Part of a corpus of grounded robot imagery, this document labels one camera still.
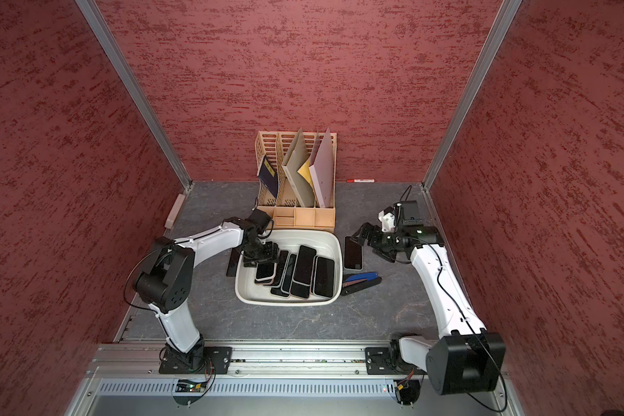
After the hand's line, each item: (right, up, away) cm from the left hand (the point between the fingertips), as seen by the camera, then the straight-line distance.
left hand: (268, 266), depth 91 cm
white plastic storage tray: (+21, +7, +6) cm, 23 cm away
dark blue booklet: (-4, +35, +19) cm, 40 cm away
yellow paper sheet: (+13, +34, -2) cm, 37 cm away
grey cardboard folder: (+10, +39, 0) cm, 40 cm away
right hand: (+31, +9, -14) cm, 35 cm away
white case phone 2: (+20, -4, +2) cm, 20 cm away
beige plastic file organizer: (+4, +19, +17) cm, 26 cm away
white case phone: (+12, -3, -1) cm, 13 cm away
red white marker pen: (+39, +34, +31) cm, 60 cm away
